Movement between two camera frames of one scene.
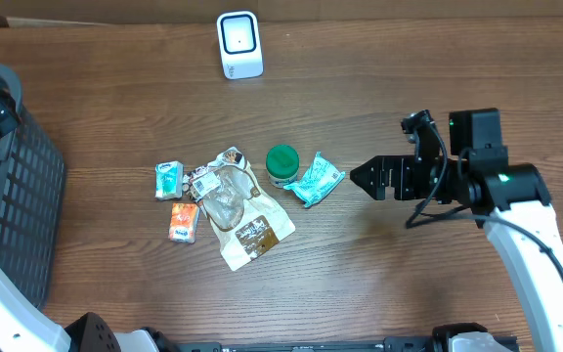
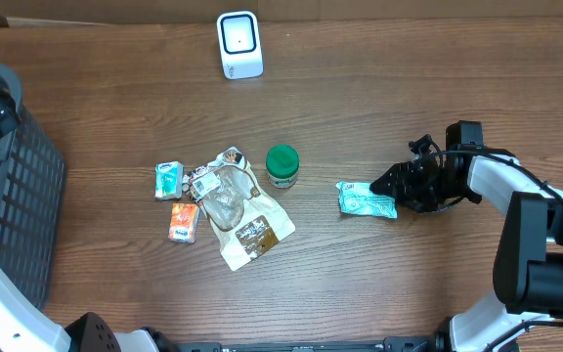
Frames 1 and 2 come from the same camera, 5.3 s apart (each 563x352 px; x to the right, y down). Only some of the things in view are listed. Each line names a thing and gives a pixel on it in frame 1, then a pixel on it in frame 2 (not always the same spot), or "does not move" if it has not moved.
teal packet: (317, 181) to (358, 198)
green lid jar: (282, 163) does not move
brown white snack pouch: (244, 221) does not move
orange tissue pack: (183, 222) does not move
